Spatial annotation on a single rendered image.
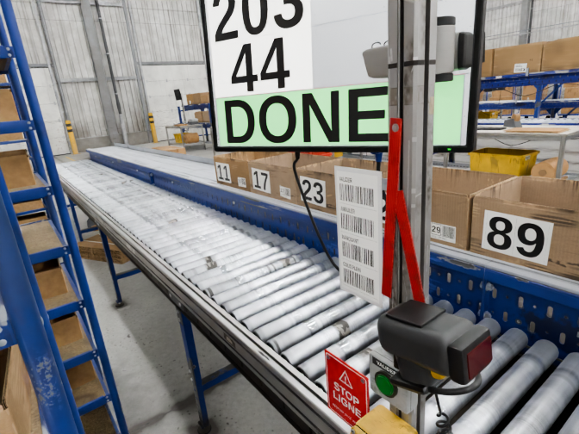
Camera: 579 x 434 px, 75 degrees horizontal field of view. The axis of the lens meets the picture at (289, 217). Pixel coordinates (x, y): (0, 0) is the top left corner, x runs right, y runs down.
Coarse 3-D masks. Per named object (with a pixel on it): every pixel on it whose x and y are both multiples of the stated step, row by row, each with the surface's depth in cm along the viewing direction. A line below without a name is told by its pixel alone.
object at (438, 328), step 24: (408, 312) 45; (432, 312) 44; (384, 336) 46; (408, 336) 43; (432, 336) 41; (456, 336) 40; (480, 336) 40; (408, 360) 44; (432, 360) 41; (456, 360) 39; (480, 360) 40; (408, 384) 46; (432, 384) 45
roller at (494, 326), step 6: (486, 318) 100; (480, 324) 97; (486, 324) 97; (492, 324) 97; (498, 324) 98; (492, 330) 96; (498, 330) 97; (492, 336) 95; (444, 378) 83; (438, 384) 82; (378, 402) 76; (384, 402) 75; (372, 408) 74
